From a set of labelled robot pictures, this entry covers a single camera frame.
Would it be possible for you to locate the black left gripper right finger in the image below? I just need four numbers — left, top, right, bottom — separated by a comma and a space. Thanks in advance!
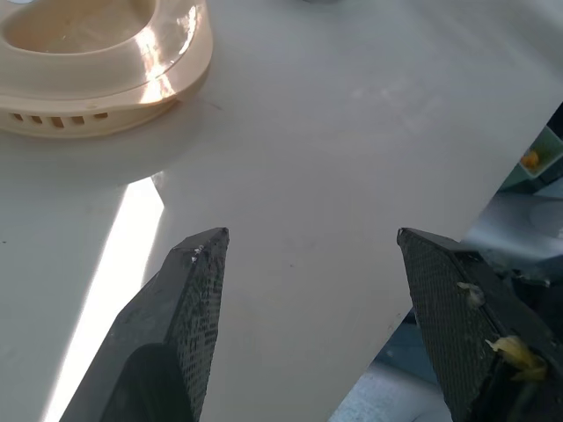
397, 227, 563, 422

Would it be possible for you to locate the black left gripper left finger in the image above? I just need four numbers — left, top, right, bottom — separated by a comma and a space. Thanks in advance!
61, 227, 231, 422

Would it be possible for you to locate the green plastic tray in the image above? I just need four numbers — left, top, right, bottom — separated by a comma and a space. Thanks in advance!
518, 125, 563, 179

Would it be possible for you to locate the cream plastic bowl base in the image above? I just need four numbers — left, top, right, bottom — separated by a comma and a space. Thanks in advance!
0, 0, 216, 140

